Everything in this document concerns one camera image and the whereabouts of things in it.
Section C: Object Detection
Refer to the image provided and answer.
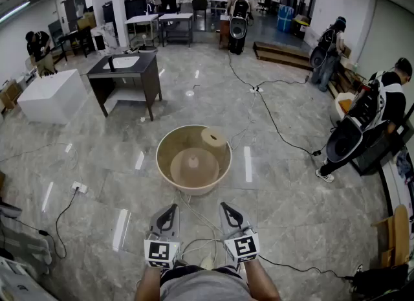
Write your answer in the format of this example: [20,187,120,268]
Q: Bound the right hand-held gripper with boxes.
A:
[220,202,261,265]

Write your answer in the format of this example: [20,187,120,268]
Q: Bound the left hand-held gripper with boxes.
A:
[144,203,182,270]

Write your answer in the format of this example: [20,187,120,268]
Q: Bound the small beige cylinder container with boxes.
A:
[201,126,228,159]

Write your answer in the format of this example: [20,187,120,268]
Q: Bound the person's right forearm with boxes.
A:
[241,258,282,301]

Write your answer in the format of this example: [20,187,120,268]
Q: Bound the person's left forearm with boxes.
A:
[134,265,166,301]

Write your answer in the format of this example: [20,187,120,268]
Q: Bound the large round beige tub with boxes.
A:
[155,124,233,197]

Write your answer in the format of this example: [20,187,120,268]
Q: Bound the person's white shoe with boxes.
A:
[200,253,215,270]

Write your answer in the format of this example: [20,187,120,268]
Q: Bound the person's black shorts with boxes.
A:
[160,263,244,284]

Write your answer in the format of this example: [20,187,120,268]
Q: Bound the beige dome lid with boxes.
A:
[169,147,221,188]

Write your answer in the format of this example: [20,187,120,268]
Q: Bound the person's grey shirt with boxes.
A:
[159,269,252,301]

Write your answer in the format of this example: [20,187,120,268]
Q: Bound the dark wooden sink cabinet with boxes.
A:
[86,52,163,122]

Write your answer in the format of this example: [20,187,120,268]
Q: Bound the black bag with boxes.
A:
[351,263,410,298]

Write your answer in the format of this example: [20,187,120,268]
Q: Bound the wooden chair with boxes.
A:
[371,205,411,269]

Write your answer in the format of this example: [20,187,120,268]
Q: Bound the white sink basin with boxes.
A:
[102,55,140,70]

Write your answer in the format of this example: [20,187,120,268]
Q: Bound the white rectangular bathtub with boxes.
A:
[17,69,89,126]

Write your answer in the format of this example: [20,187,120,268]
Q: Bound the wooden step platform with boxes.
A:
[252,41,314,71]

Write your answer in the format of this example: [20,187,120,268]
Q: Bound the white top table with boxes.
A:
[124,14,161,47]
[158,12,194,48]

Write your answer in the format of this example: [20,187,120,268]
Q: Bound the cardboard box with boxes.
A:
[76,12,97,31]
[0,79,23,111]

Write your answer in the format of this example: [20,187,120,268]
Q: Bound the blue water bottles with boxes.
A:
[277,4,295,33]

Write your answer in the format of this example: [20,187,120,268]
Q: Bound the black chair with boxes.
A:
[191,0,208,22]

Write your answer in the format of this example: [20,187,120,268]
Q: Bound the black cabinet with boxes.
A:
[102,0,149,25]

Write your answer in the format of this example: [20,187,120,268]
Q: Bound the long black cable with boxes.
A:
[227,50,328,157]

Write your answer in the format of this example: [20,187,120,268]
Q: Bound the thin white cable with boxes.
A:
[227,92,260,152]

